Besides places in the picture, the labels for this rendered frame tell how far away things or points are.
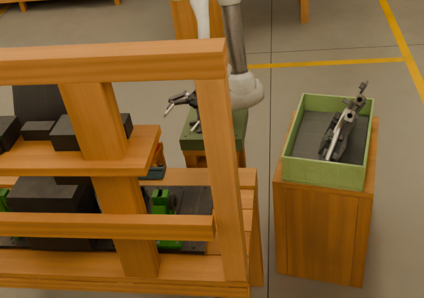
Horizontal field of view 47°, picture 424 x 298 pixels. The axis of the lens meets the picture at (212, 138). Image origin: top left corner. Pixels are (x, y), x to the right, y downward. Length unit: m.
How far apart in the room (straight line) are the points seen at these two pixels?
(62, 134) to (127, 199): 0.33
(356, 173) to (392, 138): 1.78
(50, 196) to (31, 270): 0.41
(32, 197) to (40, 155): 0.36
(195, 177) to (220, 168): 0.90
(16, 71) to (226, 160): 0.72
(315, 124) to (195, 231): 1.34
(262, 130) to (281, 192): 1.70
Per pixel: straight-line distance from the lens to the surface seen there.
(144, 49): 1.47
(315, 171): 2.54
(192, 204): 2.39
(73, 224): 1.94
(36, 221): 2.00
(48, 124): 1.91
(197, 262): 2.18
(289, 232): 2.88
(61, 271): 2.34
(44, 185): 2.21
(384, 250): 3.39
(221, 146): 1.58
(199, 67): 1.42
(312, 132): 2.86
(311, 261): 3.05
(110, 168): 1.68
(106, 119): 1.61
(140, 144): 1.75
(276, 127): 4.33
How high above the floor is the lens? 2.57
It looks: 37 degrees down
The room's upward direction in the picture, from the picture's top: 8 degrees counter-clockwise
